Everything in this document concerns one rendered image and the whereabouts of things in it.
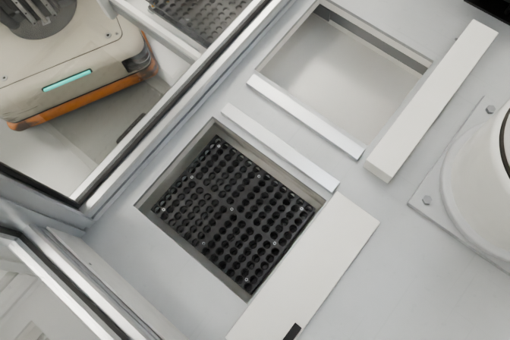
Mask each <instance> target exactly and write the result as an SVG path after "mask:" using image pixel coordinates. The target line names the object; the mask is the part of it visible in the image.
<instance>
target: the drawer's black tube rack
mask: <svg viewBox="0 0 510 340"><path fill-rule="evenodd" d="M225 144H228V147H227V146H226V145H225ZM217 147H218V148H217V149H216V150H215V151H214V152H213V153H212V155H211V156H210V157H209V158H208V159H207V160H206V161H205V162H204V163H203V165H202V166H201V167H200V168H199V169H198V171H197V172H196V173H195V174H194V175H193V176H192V175H191V176H190V180H189V181H188V182H187V183H186V184H185V185H184V186H183V188H182V189H181V190H180V191H179V192H178V194H177V195H176V196H175V197H174V198H173V200H172V201H171V202H170V203H169V204H168V205H167V207H166V208H163V209H162V212H161V213H160V214H159V215H158V217H159V218H160V219H162V220H163V221H164V222H165V223H166V224H168V225H169V226H170V227H171V228H173V229H174V230H175V231H176V232H177V233H179V235H180V236H182V237H183V238H184V239H185V240H186V241H187V242H189V243H190V244H191V245H192V246H194V247H195V248H196V249H197V250H198V251H199V252H201V253H202V255H204V256H205V257H206V258H207V259H208V260H210V261H211V262H212V263H213V264H215V265H216V266H217V267H218V268H219V269H221V270H222V271H223V272H224V273H225V274H226V275H227V276H228V277H230V278H231V279H232V280H233V281H234V282H236V283H237V284H238V285H239V286H241V287H242V288H243V289H244V290H245V291H246V292H247V293H248V294H250V295H252V294H253V293H254V292H255V291H256V289H257V288H258V287H259V285H260V284H261V282H262V281H263V280H264V279H265V277H266V276H267V275H268V274H269V272H270V271H271V270H272V268H273V267H274V265H275V264H276V263H277V262H278V261H279V259H280V258H281V257H282V255H283V254H284V252H285V251H286V250H287V249H288V248H289V246H290V245H291V243H292V242H293V241H294V239H295V238H296V237H297V236H298V235H299V233H300V232H301V231H302V229H303V228H304V226H305V225H306V224H307V223H308V222H309V221H310V219H311V218H312V216H313V215H314V213H315V212H314V211H315V208H314V207H313V206H311V205H310V204H309V203H308V202H306V201H305V200H303V199H302V198H301V197H299V196H298V195H297V194H296V193H294V192H293V191H292V190H290V189H289V188H287V187H286V186H285V185H284V184H282V183H281V182H280V181H278V180H277V179H275V178H274V177H273V176H271V175H270V174H269V173H268V172H266V171H265V170H263V169H262V168H261V167H259V166H258V165H257V164H256V163H254V162H253V161H251V160H250V159H248V158H247V157H246V156H245V155H244V154H242V153H241V152H239V151H238V150H237V149H235V148H234V147H233V146H232V145H230V144H229V143H227V142H226V141H225V140H223V141H222V143H221V144H220V145H218V146H217ZM233 150H235V151H236V153H235V152H234V151H233ZM240 156H243V157H244V158H242V157H240ZM249 162H251V163H252V165H251V164H250V163H249ZM256 167H257V168H259V169H260V170H258V169H257V168H256ZM184 172H186V171H184ZM186 173H187V172H186ZM188 175H189V174H188ZM267 175H268V176H269V177H270V178H268V177H267ZM274 181H277V182H278V184H277V183H275V182H274ZM283 187H285V188H286V190H285V189H283ZM291 194H294V196H292V195H291ZM299 200H302V201H303V203H302V202H301V201H299ZM308 206H310V207H311V208H312V209H310V208H309V207H308Z"/></svg>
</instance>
